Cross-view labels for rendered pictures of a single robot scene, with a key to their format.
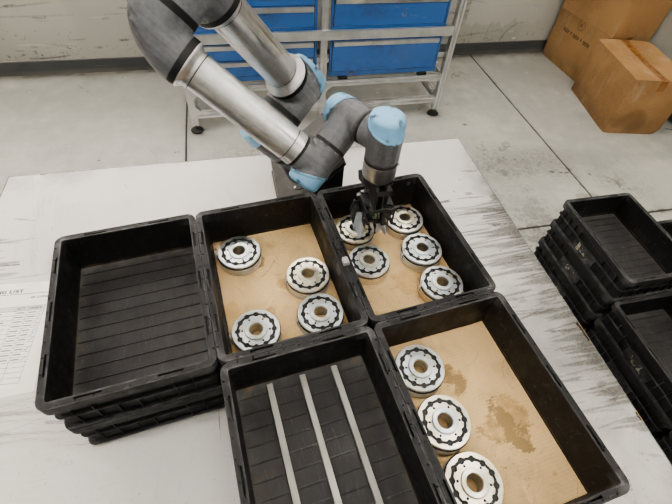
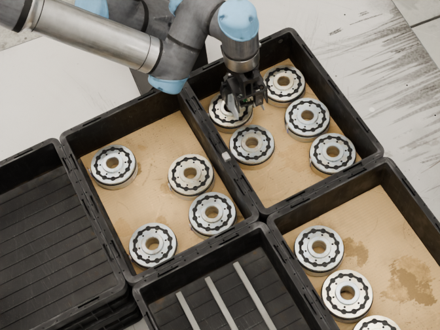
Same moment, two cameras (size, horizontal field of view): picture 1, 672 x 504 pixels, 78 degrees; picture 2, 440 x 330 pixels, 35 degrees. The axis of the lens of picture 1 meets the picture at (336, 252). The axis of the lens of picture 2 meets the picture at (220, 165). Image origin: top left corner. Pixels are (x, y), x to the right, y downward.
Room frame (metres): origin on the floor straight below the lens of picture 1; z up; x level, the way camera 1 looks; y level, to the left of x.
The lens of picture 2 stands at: (-0.17, -0.04, 2.24)
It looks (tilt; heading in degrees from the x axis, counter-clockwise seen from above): 61 degrees down; 3
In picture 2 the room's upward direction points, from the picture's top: 9 degrees counter-clockwise
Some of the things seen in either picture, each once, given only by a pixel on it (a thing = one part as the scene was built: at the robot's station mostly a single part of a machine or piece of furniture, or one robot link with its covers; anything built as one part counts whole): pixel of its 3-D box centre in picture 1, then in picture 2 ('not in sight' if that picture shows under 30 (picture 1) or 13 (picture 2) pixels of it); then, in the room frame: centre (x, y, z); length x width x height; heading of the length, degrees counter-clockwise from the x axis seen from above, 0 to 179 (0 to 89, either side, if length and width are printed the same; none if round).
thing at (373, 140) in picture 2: (398, 239); (278, 116); (0.66, -0.15, 0.92); 0.40 x 0.30 x 0.02; 22
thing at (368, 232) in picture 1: (354, 228); (230, 108); (0.73, -0.04, 0.86); 0.10 x 0.10 x 0.01
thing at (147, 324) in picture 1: (138, 310); (33, 249); (0.43, 0.41, 0.87); 0.40 x 0.30 x 0.11; 22
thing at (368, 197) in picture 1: (376, 197); (244, 79); (0.72, -0.08, 0.99); 0.09 x 0.08 x 0.12; 16
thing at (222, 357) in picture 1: (275, 266); (156, 177); (0.54, 0.13, 0.92); 0.40 x 0.30 x 0.02; 22
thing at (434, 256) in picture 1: (421, 248); (307, 116); (0.68, -0.22, 0.86); 0.10 x 0.10 x 0.01
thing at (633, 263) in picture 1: (595, 270); not in sight; (1.08, -1.06, 0.37); 0.40 x 0.30 x 0.45; 16
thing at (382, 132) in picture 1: (383, 137); (238, 28); (0.73, -0.08, 1.15); 0.09 x 0.08 x 0.11; 47
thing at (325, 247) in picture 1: (276, 279); (159, 187); (0.54, 0.13, 0.87); 0.40 x 0.30 x 0.11; 22
